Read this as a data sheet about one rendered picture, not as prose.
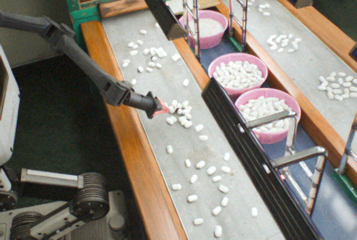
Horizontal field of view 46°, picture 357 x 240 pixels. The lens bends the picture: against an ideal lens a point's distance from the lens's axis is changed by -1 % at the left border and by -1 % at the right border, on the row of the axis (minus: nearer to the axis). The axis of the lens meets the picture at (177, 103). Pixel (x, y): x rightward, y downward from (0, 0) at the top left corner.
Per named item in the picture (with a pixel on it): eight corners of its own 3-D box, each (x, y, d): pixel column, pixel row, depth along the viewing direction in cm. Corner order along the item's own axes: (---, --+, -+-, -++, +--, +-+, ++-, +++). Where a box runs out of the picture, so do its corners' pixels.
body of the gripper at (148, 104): (153, 91, 166) (138, 86, 161) (161, 108, 159) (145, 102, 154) (144, 103, 168) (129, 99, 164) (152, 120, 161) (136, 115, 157)
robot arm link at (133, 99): (122, 107, 154) (130, 94, 153) (117, 97, 159) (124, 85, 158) (138, 111, 158) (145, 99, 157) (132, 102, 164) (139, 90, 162)
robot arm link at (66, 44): (44, 44, 170) (58, 22, 167) (55, 47, 175) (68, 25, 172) (107, 108, 151) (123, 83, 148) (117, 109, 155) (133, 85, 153)
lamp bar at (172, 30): (168, 42, 164) (166, 25, 159) (129, -24, 208) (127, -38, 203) (187, 37, 165) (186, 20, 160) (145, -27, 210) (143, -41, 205)
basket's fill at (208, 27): (190, 53, 218) (189, 43, 214) (176, 31, 234) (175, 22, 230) (230, 42, 222) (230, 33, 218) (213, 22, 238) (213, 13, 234)
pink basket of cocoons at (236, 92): (237, 114, 183) (238, 97, 177) (197, 86, 199) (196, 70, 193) (278, 86, 195) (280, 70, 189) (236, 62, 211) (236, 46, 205)
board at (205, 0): (164, 18, 230) (164, 15, 229) (156, 5, 240) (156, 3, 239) (220, 4, 236) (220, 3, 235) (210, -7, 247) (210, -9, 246)
